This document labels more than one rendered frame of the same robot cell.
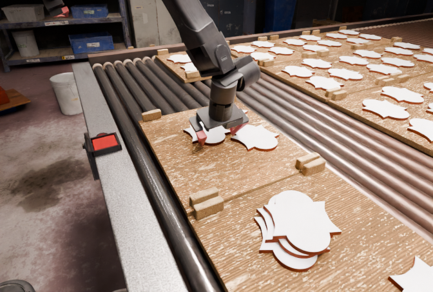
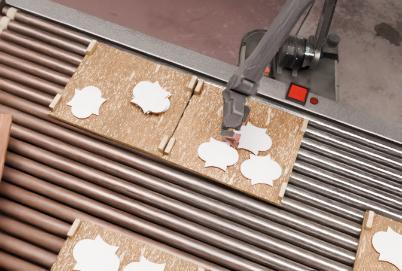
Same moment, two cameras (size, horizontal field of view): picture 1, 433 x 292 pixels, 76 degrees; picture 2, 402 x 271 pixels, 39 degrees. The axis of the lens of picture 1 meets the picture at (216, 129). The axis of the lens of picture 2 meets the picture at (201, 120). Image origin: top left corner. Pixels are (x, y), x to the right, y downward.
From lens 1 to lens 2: 1.89 m
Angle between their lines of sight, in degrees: 82
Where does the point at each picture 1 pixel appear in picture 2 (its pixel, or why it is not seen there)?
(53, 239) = not seen: hidden behind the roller
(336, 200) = (140, 130)
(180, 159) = not seen: hidden behind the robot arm
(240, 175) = (198, 116)
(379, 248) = (113, 113)
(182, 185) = (218, 91)
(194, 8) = (253, 55)
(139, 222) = (217, 70)
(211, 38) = (240, 69)
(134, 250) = (204, 60)
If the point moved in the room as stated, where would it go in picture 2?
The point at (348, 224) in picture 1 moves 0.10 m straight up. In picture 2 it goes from (129, 118) to (129, 101)
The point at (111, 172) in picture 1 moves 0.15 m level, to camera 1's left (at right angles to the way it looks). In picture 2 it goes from (265, 82) to (292, 63)
